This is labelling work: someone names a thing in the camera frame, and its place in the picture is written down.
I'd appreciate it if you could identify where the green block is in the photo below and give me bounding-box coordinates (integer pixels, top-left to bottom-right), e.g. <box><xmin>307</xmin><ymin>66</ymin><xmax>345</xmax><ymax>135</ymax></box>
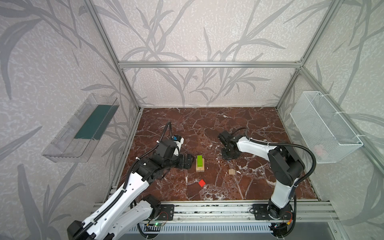
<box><xmin>197</xmin><ymin>155</ymin><xmax>204</xmax><ymax>168</ymax></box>

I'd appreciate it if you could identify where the wood block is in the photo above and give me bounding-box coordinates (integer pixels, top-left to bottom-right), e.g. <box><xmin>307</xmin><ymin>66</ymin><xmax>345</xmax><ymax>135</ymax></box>
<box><xmin>196</xmin><ymin>160</ymin><xmax>205</xmax><ymax>172</ymax></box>

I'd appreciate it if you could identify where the red block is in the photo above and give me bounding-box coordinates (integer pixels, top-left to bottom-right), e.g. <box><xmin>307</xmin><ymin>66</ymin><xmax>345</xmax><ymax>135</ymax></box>
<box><xmin>199</xmin><ymin>180</ymin><xmax>206</xmax><ymax>187</ymax></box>

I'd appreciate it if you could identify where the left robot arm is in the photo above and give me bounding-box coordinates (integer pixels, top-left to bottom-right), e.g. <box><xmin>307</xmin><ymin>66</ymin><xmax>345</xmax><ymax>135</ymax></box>
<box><xmin>67</xmin><ymin>135</ymin><xmax>195</xmax><ymax>240</ymax></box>

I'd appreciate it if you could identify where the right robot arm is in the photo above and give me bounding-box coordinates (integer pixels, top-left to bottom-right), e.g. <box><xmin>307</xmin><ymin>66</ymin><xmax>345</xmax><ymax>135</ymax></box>
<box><xmin>218</xmin><ymin>131</ymin><xmax>307</xmax><ymax>213</ymax></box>

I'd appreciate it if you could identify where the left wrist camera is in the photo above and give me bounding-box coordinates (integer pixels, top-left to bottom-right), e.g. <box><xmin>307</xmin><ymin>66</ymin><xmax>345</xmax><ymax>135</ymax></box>
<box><xmin>172</xmin><ymin>135</ymin><xmax>184</xmax><ymax>150</ymax></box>

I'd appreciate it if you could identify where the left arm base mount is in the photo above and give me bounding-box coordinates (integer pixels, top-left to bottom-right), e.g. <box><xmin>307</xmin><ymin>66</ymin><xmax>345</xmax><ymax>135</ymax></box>
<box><xmin>150</xmin><ymin>204</ymin><xmax>175</xmax><ymax>221</ymax></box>

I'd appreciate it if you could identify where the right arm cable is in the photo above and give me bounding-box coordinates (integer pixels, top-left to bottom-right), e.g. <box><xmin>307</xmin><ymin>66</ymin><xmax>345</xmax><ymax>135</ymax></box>
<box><xmin>230</xmin><ymin>127</ymin><xmax>317</xmax><ymax>202</ymax></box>

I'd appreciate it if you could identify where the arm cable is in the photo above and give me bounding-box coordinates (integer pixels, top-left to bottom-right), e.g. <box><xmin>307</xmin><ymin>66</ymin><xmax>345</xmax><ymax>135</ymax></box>
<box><xmin>71</xmin><ymin>121</ymin><xmax>173</xmax><ymax>240</ymax></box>
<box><xmin>230</xmin><ymin>127</ymin><xmax>317</xmax><ymax>202</ymax></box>

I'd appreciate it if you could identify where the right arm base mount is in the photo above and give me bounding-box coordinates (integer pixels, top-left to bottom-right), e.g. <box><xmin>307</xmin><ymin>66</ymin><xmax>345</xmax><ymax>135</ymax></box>
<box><xmin>249</xmin><ymin>204</ymin><xmax>294</xmax><ymax>221</ymax></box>

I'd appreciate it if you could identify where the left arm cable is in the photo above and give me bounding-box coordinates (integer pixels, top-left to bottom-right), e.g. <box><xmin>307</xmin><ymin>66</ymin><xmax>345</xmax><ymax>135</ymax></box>
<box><xmin>71</xmin><ymin>121</ymin><xmax>173</xmax><ymax>240</ymax></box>

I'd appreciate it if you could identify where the clear plastic wall bin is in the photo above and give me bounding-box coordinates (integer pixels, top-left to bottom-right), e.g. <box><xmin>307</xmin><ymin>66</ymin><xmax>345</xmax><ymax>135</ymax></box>
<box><xmin>42</xmin><ymin>94</ymin><xmax>120</xmax><ymax>163</ymax></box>

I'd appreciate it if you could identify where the white wire basket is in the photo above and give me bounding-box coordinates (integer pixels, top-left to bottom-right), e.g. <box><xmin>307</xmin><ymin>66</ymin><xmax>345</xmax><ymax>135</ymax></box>
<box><xmin>291</xmin><ymin>91</ymin><xmax>364</xmax><ymax>164</ymax></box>

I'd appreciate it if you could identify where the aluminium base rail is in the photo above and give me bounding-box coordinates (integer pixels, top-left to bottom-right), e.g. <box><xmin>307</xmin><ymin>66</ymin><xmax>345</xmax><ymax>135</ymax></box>
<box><xmin>162</xmin><ymin>200</ymin><xmax>340</xmax><ymax>223</ymax></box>

